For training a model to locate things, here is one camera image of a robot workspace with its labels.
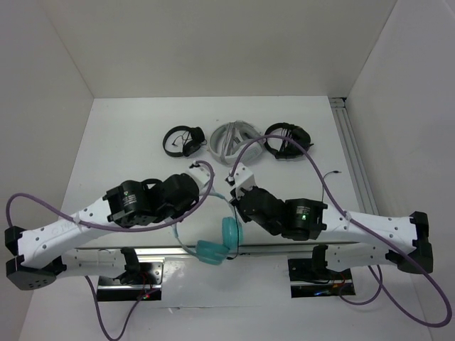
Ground thin black headphone cable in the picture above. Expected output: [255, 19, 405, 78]
[227, 170, 342, 260]

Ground teal white cat-ear headphones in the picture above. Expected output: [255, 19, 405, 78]
[172, 190, 244, 266]

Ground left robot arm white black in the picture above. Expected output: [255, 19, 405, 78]
[5, 173, 208, 291]

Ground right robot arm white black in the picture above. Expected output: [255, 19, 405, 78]
[230, 185, 434, 278]

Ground small black headphones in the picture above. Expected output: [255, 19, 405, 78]
[162, 125, 206, 158]

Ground large black headset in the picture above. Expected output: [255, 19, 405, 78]
[264, 122, 313, 160]

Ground white grey gaming headset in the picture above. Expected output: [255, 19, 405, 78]
[208, 120, 264, 166]

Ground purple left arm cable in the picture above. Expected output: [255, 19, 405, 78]
[6, 160, 216, 234]

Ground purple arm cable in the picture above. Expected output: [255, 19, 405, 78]
[6, 160, 216, 234]
[229, 135, 455, 328]

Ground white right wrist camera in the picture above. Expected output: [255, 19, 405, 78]
[225, 163, 256, 198]

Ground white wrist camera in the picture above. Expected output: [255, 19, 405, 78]
[225, 163, 256, 198]
[186, 161, 215, 195]

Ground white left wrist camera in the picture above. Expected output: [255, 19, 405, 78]
[186, 161, 215, 195]

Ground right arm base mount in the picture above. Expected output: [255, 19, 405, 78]
[287, 246, 355, 298]

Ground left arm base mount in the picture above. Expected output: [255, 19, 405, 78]
[96, 247, 164, 302]

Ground aluminium rail right side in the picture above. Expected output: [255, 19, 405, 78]
[328, 97, 378, 214]

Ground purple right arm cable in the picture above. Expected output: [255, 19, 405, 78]
[229, 135, 455, 328]

